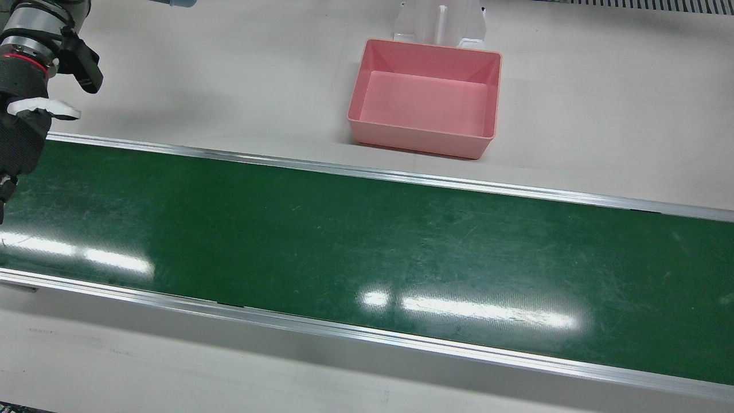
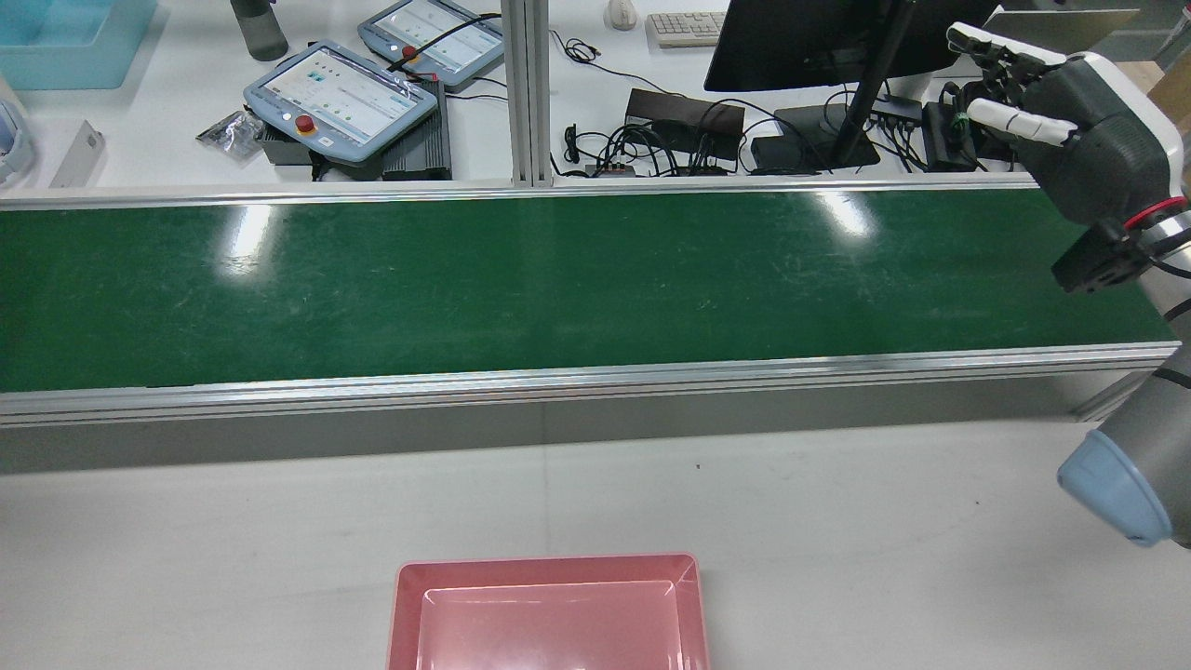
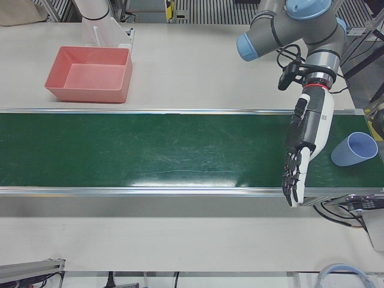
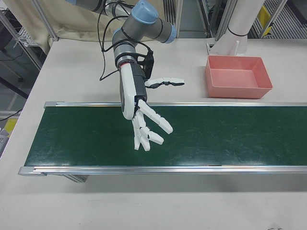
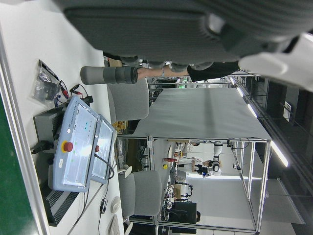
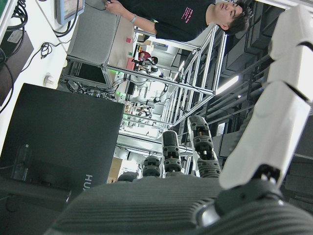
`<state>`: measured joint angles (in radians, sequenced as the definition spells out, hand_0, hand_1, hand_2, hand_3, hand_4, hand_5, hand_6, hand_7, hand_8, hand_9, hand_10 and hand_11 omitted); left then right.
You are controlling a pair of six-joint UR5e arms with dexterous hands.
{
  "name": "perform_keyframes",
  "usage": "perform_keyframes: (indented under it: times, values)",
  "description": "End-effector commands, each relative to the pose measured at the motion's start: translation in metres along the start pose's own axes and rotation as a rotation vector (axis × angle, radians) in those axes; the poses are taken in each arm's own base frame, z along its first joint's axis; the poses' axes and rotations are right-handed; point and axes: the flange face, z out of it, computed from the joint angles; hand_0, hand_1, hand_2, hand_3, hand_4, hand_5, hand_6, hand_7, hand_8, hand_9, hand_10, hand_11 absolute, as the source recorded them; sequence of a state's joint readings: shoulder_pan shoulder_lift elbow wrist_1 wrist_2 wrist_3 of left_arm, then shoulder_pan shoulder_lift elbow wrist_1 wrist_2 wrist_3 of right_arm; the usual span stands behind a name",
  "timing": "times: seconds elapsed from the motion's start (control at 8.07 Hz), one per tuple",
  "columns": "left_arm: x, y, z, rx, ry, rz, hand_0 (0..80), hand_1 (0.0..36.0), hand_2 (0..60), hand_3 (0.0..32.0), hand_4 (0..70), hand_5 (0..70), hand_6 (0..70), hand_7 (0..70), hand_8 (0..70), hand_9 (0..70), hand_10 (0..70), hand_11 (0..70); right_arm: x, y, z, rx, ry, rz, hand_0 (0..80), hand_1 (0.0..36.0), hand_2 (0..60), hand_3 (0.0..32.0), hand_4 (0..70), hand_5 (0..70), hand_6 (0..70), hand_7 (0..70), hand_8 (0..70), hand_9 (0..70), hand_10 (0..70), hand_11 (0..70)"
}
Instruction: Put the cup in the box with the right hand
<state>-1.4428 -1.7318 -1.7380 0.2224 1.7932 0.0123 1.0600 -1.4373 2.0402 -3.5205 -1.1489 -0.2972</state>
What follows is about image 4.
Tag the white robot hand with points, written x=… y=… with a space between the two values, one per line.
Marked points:
x=127 y=95

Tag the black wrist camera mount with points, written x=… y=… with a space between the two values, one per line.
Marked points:
x=149 y=63

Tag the yellow floor item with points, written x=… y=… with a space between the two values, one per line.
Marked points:
x=10 y=125

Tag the beige cloth curtain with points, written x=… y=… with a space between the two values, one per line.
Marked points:
x=79 y=21

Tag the pink plastic box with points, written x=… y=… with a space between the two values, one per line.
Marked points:
x=236 y=80

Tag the green conveyor belt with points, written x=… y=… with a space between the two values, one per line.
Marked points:
x=204 y=139

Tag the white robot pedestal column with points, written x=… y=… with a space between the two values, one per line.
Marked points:
x=242 y=16

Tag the metal shelving rack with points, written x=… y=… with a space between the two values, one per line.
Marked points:
x=271 y=19

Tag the aluminium frame post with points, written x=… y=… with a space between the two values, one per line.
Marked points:
x=49 y=26

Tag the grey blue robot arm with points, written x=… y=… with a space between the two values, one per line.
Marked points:
x=141 y=24

